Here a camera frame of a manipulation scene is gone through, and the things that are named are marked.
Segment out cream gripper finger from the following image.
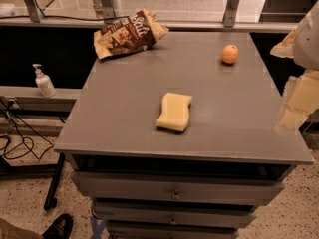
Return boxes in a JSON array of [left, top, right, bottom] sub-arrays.
[[270, 30, 296, 59], [278, 70, 319, 130]]

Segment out brown chip bag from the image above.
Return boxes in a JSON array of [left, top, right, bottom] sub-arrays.
[[94, 9, 169, 60]]

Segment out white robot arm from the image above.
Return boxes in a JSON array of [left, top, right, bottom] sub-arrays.
[[270, 1, 319, 129]]

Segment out yellow sponge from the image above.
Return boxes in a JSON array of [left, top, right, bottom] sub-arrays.
[[156, 93, 192, 132]]

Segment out orange fruit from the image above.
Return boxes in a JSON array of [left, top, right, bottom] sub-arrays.
[[221, 45, 239, 65]]

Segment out grey drawer cabinet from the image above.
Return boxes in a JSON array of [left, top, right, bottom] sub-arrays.
[[55, 32, 313, 232]]

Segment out middle grey drawer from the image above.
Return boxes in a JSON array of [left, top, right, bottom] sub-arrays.
[[94, 202, 255, 229]]

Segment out grey drawer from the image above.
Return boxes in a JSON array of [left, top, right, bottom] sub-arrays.
[[94, 202, 255, 229], [71, 171, 284, 206], [107, 223, 238, 239]]

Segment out top grey drawer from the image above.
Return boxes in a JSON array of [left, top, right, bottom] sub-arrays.
[[71, 171, 284, 206]]

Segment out bottom grey drawer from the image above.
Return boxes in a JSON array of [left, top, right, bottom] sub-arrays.
[[107, 223, 238, 239]]

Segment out white pump bottle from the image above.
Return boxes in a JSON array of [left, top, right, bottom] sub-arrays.
[[33, 64, 56, 98]]

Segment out black table leg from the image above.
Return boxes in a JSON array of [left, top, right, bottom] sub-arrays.
[[44, 153, 65, 211]]

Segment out black shoe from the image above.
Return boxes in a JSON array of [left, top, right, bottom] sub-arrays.
[[42, 213, 73, 239]]

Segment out tan trouser leg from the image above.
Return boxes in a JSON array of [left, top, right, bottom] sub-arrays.
[[0, 218, 44, 239]]

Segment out grey metal frame rail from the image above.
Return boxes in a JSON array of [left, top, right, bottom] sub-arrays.
[[0, 0, 297, 33]]

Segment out black cable on rail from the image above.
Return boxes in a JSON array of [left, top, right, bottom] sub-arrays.
[[0, 14, 131, 22]]

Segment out black floor cable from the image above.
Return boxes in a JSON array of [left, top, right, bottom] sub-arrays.
[[0, 98, 55, 161]]

